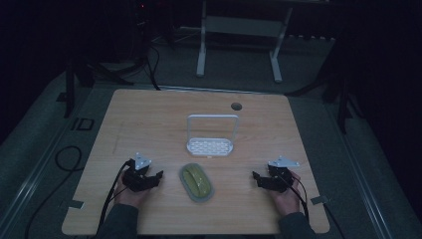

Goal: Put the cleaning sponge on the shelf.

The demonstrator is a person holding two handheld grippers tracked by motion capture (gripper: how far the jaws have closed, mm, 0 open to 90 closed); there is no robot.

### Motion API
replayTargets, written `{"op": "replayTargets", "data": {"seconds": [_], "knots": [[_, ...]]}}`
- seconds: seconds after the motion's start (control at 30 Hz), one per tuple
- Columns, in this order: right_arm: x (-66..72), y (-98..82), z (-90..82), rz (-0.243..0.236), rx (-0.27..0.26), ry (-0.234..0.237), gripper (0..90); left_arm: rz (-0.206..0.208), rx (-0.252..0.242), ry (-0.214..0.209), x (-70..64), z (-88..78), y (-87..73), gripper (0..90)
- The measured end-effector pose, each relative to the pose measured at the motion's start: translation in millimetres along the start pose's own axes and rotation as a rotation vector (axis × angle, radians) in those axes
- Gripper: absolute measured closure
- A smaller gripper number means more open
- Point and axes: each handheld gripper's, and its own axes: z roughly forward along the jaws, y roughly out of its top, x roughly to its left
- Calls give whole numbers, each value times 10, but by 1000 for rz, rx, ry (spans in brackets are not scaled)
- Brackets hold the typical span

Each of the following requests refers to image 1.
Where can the white metal stand frame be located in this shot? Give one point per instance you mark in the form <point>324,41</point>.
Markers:
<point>240,26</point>

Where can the grey tape piece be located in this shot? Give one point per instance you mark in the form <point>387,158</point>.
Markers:
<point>319,199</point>
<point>75,204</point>

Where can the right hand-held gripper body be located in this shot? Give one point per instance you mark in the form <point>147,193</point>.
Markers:
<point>278,177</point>

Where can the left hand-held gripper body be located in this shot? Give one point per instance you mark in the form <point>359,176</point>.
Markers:
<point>137,182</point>

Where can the person's right hand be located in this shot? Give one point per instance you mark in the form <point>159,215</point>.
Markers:
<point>286,200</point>

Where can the black tripod stand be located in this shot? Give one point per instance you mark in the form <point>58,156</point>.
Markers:
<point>86,71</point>

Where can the person's left hand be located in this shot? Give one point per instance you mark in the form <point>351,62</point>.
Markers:
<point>130,196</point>

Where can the black metal stand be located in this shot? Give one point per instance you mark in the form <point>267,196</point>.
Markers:
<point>341,99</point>

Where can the yellow-green oval dish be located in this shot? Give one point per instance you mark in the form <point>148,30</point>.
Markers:
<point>196,182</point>

